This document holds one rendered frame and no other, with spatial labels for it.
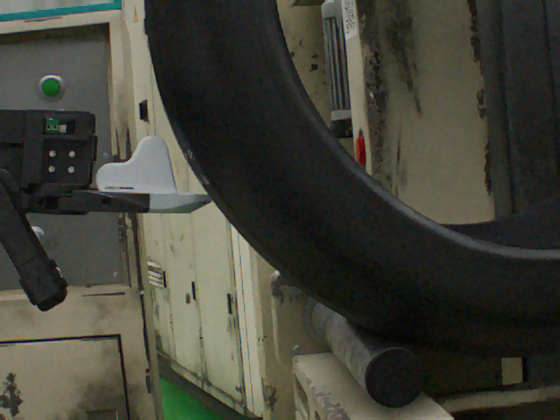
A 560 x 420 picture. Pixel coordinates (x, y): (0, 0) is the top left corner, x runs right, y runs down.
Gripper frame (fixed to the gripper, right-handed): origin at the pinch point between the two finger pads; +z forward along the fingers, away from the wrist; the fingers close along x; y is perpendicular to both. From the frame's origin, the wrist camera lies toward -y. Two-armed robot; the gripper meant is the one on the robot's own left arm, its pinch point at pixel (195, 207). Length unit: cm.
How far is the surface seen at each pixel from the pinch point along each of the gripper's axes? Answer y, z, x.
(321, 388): -15.3, 11.5, 5.4
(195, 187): -8, 8, 376
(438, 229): -0.3, 16.8, -12.7
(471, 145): 6.5, 28.6, 25.5
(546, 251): -1.6, 25.3, -12.8
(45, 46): 18, -20, 66
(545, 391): -18.1, 36.5, 18.5
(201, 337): -68, 13, 387
